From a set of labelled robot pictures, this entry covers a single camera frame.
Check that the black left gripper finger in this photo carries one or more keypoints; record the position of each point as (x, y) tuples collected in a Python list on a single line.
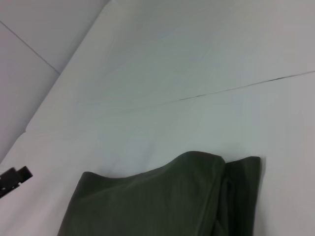
[(14, 177)]

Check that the dark green FREE T-shirt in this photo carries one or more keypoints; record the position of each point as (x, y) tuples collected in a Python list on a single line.
[(160, 201)]

